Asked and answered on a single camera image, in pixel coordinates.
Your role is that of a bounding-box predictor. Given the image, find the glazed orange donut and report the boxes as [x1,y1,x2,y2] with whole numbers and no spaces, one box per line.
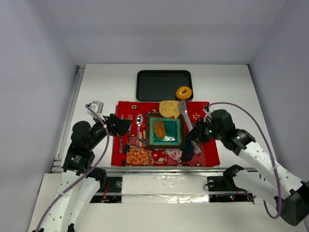
[176,86,193,100]

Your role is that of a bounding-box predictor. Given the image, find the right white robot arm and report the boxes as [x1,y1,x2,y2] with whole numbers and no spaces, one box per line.
[187,109,309,226]

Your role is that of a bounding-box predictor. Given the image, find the patterned handle fork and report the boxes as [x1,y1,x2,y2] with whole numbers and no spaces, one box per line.
[127,114,133,153]

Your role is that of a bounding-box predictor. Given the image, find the red illustrated placemat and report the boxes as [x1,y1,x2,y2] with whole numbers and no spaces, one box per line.
[111,101,220,167]

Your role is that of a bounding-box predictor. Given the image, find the square teal ceramic plate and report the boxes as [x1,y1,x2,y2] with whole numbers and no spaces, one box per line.
[145,113,185,149]

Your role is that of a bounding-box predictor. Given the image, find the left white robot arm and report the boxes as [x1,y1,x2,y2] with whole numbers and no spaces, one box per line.
[35,114,132,232]

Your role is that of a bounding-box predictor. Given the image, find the small brown bread roll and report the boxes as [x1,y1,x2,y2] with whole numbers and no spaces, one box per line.
[153,120,166,139]

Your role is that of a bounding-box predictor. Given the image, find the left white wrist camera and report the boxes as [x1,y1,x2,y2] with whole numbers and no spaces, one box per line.
[88,101,104,115]

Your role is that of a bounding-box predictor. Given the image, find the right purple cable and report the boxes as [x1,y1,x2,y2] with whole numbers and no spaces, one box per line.
[208,101,282,219]

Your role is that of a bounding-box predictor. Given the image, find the aluminium frame rail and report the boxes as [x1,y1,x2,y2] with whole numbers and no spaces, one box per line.
[49,65,266,197]

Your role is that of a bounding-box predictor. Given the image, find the patterned handle table knife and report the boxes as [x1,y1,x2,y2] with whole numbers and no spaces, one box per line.
[119,114,124,155]

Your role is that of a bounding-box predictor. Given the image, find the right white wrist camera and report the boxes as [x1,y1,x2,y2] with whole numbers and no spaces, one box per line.
[203,105,213,119]

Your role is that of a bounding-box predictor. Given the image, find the metal kitchen tongs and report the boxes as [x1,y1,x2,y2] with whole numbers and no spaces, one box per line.
[178,100,202,155]

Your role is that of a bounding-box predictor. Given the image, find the toasted bread slice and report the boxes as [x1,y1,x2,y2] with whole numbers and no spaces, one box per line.
[159,101,180,119]

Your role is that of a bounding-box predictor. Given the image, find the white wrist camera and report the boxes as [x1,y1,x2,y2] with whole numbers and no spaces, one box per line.
[88,101,104,115]
[203,105,213,119]

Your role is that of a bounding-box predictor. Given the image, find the black rectangular baking tray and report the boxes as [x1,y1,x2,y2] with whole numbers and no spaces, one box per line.
[136,70,193,102]

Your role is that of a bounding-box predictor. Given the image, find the patterned handle spoon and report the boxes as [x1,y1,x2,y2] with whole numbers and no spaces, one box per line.
[135,113,143,152]

